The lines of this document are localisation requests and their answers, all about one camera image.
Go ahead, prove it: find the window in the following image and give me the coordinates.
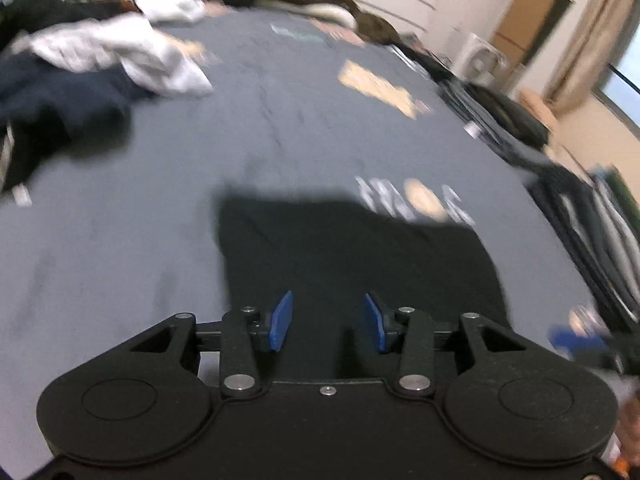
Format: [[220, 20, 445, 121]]
[[592, 62, 640, 141]]

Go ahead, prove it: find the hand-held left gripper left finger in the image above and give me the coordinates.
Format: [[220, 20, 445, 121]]
[[123, 289, 295, 401]]

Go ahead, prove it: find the white sweatshirt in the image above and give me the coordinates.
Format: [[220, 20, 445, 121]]
[[131, 0, 207, 25]]

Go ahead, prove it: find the grey quilted blanket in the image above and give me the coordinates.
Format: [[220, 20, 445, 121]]
[[0, 10, 608, 461]]

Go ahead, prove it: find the tabby cat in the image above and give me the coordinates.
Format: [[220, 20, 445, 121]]
[[355, 10, 403, 46]]

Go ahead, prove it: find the white fan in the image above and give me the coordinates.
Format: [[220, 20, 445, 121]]
[[452, 34, 511, 86]]

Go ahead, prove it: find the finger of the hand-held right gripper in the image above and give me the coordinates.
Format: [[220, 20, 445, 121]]
[[549, 325, 613, 361]]

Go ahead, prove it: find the navy garment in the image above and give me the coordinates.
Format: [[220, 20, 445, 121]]
[[0, 52, 151, 193]]

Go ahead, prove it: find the navy dotted cloth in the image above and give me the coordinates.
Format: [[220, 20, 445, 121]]
[[527, 165, 640, 333]]

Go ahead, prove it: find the cardboard roll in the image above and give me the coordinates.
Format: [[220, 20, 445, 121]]
[[492, 0, 573, 68]]

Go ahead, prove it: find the dark green folded garment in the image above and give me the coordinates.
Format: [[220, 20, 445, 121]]
[[465, 82, 551, 148]]

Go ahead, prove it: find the light grey shirt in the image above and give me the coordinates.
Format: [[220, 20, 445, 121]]
[[30, 14, 215, 98]]

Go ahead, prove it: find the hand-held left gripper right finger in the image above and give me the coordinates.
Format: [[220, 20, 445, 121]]
[[364, 292, 542, 397]]

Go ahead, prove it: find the brown folded blanket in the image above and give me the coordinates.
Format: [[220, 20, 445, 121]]
[[300, 4, 357, 27]]

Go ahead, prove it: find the black crumpled garment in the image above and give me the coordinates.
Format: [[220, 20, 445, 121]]
[[0, 0, 126, 46]]

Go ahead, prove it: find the beige curtain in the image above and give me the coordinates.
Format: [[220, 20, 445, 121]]
[[545, 0, 640, 106]]

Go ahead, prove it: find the black t-shirt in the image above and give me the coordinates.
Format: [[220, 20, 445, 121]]
[[216, 191, 512, 381]]

